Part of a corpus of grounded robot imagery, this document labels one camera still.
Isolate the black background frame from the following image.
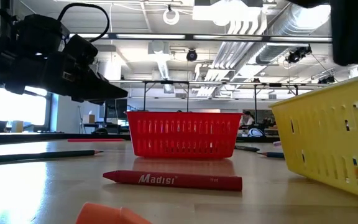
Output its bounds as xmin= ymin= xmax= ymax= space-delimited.
xmin=103 ymin=79 xmax=335 ymax=125

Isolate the black ceiling lamp cluster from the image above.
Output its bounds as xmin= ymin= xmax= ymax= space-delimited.
xmin=317 ymin=75 xmax=336 ymax=85
xmin=285 ymin=44 xmax=313 ymax=65

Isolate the blue pencil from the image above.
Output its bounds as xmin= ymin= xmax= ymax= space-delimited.
xmin=257 ymin=151 xmax=286 ymax=159

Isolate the white and blue ball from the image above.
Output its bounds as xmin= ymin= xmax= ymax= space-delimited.
xmin=247 ymin=128 xmax=265 ymax=138

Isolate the red plastic bin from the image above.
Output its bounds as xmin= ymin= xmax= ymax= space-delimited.
xmin=126 ymin=111 xmax=244 ymax=160

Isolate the black aluminium table frame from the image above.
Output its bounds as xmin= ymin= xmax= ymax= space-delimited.
xmin=0 ymin=132 xmax=281 ymax=146

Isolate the white ceiling ring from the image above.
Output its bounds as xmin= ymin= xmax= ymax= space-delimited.
xmin=162 ymin=8 xmax=181 ymax=26

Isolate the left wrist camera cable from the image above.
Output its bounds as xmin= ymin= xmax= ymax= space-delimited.
xmin=56 ymin=2 xmax=111 ymax=44

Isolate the long ceiling light strip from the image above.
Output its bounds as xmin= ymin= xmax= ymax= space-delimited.
xmin=63 ymin=32 xmax=334 ymax=44

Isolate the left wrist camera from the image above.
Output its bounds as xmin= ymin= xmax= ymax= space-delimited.
xmin=63 ymin=33 xmax=99 ymax=66

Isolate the thin red crayon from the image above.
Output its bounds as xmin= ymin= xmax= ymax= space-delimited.
xmin=67 ymin=138 xmax=126 ymax=143

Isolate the black monitor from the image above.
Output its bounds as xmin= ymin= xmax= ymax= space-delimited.
xmin=99 ymin=98 xmax=129 ymax=126

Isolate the red Madisi crayon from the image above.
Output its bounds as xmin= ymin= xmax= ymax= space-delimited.
xmin=102 ymin=169 xmax=244 ymax=192

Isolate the yellow plastic bin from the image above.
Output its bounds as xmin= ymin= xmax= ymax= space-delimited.
xmin=268 ymin=70 xmax=358 ymax=202

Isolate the bright window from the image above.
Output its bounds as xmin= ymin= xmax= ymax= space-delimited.
xmin=0 ymin=74 xmax=53 ymax=131

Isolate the pale yellow box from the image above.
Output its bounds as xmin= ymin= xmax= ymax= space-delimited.
xmin=11 ymin=120 xmax=24 ymax=134

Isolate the orange cap eraser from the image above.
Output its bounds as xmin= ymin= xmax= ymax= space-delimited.
xmin=75 ymin=202 xmax=152 ymax=224

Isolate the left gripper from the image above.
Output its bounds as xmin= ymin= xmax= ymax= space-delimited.
xmin=0 ymin=15 xmax=129 ymax=105

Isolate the person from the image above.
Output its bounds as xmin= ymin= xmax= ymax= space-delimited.
xmin=240 ymin=110 xmax=256 ymax=129

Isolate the white ceiling light fixture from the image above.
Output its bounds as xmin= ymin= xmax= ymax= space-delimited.
xmin=192 ymin=0 xmax=264 ymax=27

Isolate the cardboard box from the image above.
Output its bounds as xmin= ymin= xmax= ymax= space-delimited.
xmin=82 ymin=113 xmax=96 ymax=125

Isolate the short dark green pencil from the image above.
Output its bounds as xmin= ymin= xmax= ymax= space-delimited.
xmin=234 ymin=145 xmax=261 ymax=153

